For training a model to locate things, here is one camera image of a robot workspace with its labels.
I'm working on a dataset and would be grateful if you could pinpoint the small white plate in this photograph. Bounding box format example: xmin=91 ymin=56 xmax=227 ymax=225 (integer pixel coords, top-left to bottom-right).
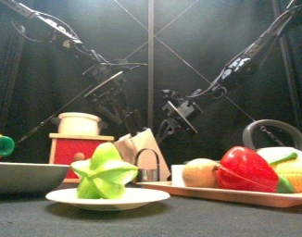
xmin=44 ymin=186 xmax=173 ymax=212

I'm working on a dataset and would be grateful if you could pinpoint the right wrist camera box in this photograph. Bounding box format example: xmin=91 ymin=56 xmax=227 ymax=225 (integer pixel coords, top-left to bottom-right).
xmin=159 ymin=89 xmax=185 ymax=107

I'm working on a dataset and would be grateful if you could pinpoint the wooden tray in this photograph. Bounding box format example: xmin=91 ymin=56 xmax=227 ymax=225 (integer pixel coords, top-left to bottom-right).
xmin=136 ymin=181 xmax=302 ymax=208

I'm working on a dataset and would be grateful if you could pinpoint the grey bowl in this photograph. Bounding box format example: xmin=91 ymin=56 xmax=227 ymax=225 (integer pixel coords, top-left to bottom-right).
xmin=0 ymin=161 xmax=72 ymax=195

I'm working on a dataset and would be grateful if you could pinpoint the red toy bell pepper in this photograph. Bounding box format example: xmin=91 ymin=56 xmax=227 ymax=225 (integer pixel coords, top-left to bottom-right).
xmin=215 ymin=145 xmax=281 ymax=194

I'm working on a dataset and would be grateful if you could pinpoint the thin diagonal brace wire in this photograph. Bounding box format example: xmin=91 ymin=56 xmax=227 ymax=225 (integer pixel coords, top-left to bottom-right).
xmin=16 ymin=0 xmax=202 ymax=145
xmin=112 ymin=0 xmax=258 ymax=122

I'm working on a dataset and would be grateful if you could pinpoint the yellow toy corn cob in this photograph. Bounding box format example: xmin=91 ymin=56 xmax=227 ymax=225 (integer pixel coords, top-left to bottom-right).
xmin=269 ymin=151 xmax=302 ymax=194

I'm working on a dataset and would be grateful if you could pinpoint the cream toy pot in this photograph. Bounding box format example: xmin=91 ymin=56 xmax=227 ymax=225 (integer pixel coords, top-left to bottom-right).
xmin=51 ymin=111 xmax=110 ymax=137

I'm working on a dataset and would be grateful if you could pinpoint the white toy block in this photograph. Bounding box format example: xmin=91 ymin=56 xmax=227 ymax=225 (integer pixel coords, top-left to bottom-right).
xmin=170 ymin=164 xmax=189 ymax=187

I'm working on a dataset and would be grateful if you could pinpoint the vertical grey frame pole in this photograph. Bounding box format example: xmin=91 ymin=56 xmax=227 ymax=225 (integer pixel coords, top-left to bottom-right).
xmin=147 ymin=0 xmax=157 ymax=131

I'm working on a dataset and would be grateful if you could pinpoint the orange toy with green cap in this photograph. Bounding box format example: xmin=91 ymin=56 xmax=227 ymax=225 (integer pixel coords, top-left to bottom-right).
xmin=0 ymin=131 xmax=16 ymax=163

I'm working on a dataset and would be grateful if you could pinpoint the red wooden box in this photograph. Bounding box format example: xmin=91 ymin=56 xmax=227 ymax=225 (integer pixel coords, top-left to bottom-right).
xmin=47 ymin=132 xmax=116 ymax=184

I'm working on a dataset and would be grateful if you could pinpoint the metal cup with handle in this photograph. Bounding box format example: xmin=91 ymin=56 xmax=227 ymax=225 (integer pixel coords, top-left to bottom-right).
xmin=134 ymin=147 xmax=162 ymax=183

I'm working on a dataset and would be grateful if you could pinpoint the tan toy potato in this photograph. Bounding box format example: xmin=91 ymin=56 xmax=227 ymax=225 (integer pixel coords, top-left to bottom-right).
xmin=181 ymin=157 xmax=222 ymax=189

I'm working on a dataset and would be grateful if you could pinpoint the green toy star fruit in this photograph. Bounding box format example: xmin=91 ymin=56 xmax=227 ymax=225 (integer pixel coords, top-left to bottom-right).
xmin=70 ymin=142 xmax=140 ymax=200

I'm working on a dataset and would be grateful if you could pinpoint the beige wooden knife block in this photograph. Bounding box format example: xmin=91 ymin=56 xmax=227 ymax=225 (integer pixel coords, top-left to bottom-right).
xmin=114 ymin=127 xmax=173 ymax=182

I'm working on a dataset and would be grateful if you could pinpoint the slanted dark frame pole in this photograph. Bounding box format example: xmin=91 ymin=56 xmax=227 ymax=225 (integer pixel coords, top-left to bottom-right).
xmin=270 ymin=0 xmax=302 ymax=134

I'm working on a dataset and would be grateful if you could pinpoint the black knife handle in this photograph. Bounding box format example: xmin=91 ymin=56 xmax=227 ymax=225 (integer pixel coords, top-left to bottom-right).
xmin=123 ymin=114 xmax=136 ymax=137
xmin=131 ymin=108 xmax=146 ymax=134

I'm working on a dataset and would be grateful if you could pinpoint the grey ring handle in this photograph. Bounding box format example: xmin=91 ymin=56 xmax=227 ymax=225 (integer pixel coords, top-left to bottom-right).
xmin=242 ymin=118 xmax=302 ymax=165

